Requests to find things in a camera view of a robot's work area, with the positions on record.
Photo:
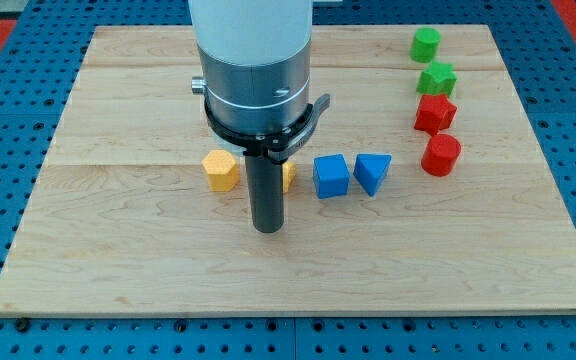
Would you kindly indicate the black clamp ring mount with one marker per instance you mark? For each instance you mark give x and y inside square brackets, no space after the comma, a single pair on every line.
[278,147]

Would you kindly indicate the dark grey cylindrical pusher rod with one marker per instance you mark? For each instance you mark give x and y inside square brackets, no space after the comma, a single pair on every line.
[265,186]

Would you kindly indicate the yellow heart block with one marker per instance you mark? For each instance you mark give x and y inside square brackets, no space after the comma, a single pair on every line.
[289,170]

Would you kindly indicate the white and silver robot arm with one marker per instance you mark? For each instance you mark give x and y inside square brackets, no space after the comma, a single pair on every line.
[255,59]

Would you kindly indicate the yellow hexagon block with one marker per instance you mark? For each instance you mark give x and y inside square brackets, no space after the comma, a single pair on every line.
[222,170]

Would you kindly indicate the blue cube block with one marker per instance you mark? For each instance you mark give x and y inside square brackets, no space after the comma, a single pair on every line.
[330,176]

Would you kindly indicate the blue triangle block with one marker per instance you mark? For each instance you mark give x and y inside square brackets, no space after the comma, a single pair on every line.
[370,171]

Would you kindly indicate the light wooden board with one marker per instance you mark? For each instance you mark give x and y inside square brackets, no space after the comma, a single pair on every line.
[121,222]

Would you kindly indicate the red star block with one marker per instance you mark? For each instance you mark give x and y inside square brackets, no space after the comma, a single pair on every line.
[434,113]

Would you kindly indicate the red cylinder block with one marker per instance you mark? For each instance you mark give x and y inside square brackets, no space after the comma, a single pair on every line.
[441,154]

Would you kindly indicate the green star block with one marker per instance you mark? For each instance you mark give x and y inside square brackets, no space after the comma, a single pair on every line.
[437,78]

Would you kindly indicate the green cylinder block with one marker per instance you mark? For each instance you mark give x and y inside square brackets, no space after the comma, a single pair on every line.
[425,44]

